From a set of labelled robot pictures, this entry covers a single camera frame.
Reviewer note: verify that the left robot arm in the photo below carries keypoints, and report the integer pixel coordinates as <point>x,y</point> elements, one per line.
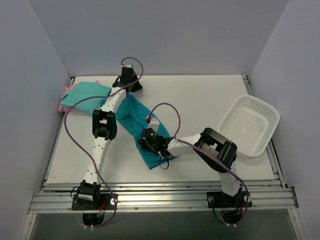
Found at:
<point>104,130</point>

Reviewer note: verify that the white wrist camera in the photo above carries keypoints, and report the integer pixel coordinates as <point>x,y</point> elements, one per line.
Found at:
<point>152,123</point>
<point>129,65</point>

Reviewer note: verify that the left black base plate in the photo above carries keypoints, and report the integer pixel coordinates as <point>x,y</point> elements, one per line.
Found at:
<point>104,201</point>

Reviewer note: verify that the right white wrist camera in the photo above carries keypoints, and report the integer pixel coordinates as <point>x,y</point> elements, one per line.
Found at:
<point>152,123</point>

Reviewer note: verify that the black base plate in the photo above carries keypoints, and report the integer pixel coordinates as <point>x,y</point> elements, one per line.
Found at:
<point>104,201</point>
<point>219,199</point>

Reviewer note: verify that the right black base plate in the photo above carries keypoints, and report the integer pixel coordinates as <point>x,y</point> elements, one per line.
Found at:
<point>219,199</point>

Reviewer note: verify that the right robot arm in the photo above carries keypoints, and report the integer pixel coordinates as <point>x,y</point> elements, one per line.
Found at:
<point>218,152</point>

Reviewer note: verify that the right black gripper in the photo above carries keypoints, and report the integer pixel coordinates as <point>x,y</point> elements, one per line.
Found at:
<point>144,143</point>

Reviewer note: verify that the white perforated plastic basket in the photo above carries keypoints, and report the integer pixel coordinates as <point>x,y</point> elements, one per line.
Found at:
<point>250,123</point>

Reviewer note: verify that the folded pink t shirt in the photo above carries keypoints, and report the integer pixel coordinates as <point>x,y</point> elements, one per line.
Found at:
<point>62,106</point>

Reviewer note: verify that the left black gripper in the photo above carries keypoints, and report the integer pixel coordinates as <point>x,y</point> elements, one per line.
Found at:
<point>135,86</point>

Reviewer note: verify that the teal t shirt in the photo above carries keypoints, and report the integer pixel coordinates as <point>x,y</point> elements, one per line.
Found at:
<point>131,114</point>

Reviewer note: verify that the folded mint green t shirt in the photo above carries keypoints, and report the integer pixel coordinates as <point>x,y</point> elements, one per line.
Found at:
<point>85,97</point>

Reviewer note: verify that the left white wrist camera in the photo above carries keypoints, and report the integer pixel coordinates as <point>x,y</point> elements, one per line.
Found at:
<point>129,65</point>

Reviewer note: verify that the aluminium rail frame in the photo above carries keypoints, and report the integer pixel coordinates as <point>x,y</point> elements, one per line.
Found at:
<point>186,104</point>

